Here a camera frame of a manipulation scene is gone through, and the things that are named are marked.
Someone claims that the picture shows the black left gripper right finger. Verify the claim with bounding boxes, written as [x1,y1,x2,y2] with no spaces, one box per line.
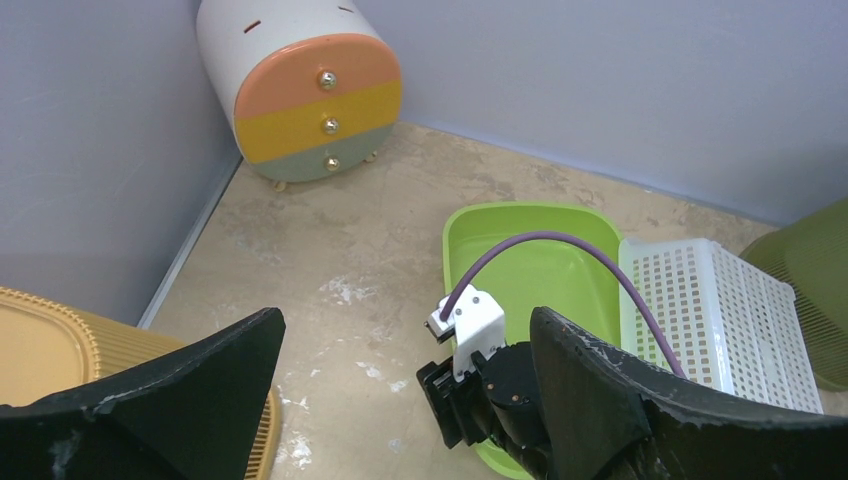
[530,307,847,479]

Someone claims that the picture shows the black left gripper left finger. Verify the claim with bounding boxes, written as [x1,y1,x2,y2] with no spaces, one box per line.
[1,308,286,479]

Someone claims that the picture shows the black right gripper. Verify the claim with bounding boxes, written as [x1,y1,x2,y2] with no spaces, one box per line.
[416,341,554,479]

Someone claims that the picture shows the green solid tray underneath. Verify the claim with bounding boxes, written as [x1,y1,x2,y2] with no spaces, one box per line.
[441,201,624,480]

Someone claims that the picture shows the light green mesh tray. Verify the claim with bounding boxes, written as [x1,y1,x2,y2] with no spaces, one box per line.
[618,238,822,413]

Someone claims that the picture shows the yellow slatted waste basket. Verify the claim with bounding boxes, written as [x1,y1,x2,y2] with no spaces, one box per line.
[0,286,284,480]

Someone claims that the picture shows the olive green waste basket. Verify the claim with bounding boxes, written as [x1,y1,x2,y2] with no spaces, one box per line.
[741,198,847,391]

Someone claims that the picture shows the white drawer cabinet coloured fronts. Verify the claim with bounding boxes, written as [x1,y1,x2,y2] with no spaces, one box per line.
[196,0,403,191]

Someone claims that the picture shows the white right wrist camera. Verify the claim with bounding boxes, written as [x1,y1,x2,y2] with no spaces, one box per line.
[425,284,506,382]

